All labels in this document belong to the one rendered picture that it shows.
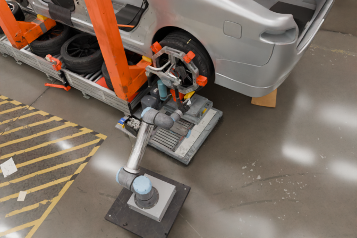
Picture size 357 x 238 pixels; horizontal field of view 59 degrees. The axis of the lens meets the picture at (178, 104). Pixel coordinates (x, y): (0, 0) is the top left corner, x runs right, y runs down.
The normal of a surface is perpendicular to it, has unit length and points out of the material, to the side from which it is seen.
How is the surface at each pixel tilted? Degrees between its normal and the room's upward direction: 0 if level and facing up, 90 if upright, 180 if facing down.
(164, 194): 0
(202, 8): 81
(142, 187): 6
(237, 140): 0
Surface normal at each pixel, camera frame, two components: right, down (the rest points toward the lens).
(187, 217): -0.08, -0.66
